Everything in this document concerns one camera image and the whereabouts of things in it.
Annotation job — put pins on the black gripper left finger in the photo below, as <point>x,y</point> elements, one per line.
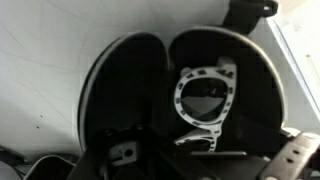
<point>138,153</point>

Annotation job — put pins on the white patterned glasses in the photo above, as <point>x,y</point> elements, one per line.
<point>203,97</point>

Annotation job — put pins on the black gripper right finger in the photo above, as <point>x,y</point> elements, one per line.
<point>292,159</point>

